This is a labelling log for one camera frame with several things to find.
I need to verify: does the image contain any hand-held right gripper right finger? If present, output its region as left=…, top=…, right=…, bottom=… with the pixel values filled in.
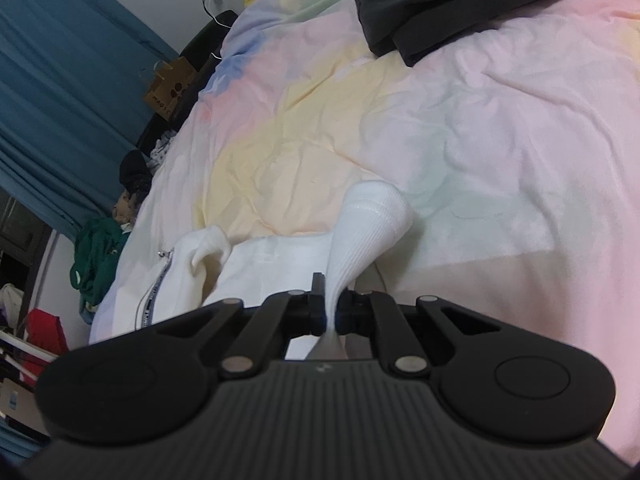
left=334, top=290, right=502, bottom=377

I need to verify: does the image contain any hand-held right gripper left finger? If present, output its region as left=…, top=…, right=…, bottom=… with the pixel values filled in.
left=152, top=273, right=328, bottom=378

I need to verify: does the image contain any white zip-up jacket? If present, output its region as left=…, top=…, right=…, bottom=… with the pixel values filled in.
left=90, top=180, right=416, bottom=362

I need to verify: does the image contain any pastel tie-dye bed cover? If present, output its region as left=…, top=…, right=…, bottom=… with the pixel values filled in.
left=89, top=0, right=640, bottom=473

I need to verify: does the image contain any green garment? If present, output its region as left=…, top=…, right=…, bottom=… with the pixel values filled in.
left=70, top=216, right=132, bottom=314

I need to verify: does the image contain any black cap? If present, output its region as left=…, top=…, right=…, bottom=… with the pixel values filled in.
left=119, top=149, right=154, bottom=195

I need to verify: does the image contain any brown cardboard box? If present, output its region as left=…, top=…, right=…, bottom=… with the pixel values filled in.
left=143, top=56, right=197, bottom=121

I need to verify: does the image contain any red cloth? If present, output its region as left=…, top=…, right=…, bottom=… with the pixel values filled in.
left=24, top=309, right=70, bottom=357

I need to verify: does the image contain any black chair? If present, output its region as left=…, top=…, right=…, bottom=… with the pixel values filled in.
left=135, top=9, right=239, bottom=157

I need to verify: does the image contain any dark grey folded garment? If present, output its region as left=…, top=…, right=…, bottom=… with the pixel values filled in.
left=347, top=0, right=640, bottom=67

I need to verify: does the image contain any blue curtain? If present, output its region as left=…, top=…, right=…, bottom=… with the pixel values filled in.
left=0, top=0, right=181, bottom=242

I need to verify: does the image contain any white charging cable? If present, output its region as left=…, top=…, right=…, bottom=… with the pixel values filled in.
left=202, top=0, right=228, bottom=59

